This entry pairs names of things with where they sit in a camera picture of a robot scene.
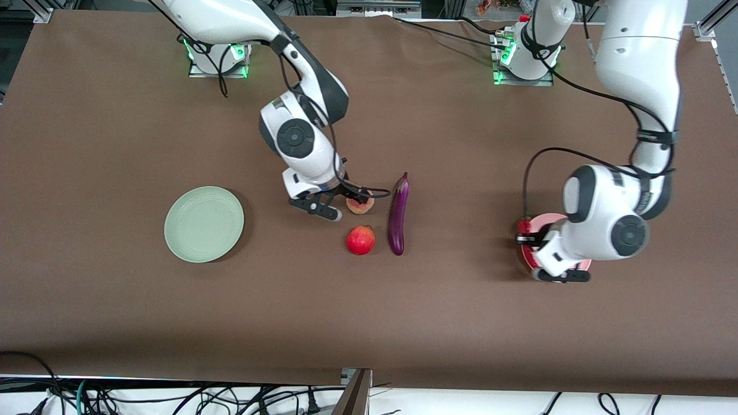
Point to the pink plate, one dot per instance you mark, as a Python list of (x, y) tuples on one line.
[(550, 220)]

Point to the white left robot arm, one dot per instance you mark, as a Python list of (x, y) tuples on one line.
[(634, 57)]

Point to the purple eggplant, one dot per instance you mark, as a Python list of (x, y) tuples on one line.
[(398, 216)]

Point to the aluminium frame profile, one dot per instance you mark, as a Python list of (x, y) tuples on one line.
[(45, 12), (706, 27)]

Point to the grey metal equipment frame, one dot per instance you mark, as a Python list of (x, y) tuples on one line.
[(377, 7)]

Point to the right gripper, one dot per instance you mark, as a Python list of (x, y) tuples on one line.
[(346, 189)]

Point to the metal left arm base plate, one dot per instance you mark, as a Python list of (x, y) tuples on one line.
[(519, 82)]

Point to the colourful background toys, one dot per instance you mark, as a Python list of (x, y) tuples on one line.
[(501, 6)]

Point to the light green plate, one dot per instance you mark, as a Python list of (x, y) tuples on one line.
[(204, 224)]

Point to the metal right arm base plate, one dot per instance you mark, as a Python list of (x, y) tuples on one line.
[(199, 73)]

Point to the brown table mat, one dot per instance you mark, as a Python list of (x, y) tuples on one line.
[(369, 317)]

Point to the peach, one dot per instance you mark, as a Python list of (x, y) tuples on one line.
[(360, 206)]

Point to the red pomegranate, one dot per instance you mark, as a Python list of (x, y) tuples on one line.
[(360, 240)]

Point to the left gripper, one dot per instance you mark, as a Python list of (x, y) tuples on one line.
[(531, 238)]

